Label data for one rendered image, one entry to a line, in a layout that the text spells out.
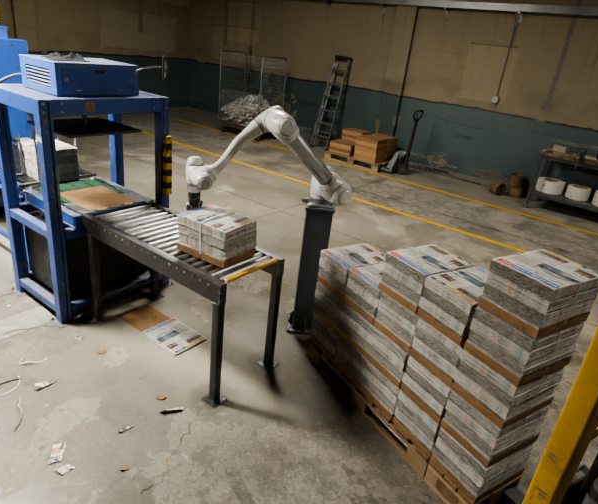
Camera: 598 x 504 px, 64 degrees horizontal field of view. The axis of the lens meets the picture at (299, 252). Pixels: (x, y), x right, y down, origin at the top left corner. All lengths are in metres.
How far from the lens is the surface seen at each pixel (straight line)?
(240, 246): 2.77
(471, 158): 9.44
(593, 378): 1.80
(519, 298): 2.09
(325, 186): 3.03
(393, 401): 2.79
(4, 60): 5.71
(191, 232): 2.82
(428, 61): 9.72
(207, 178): 2.69
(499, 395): 2.29
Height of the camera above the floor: 2.02
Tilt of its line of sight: 24 degrees down
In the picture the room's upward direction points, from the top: 7 degrees clockwise
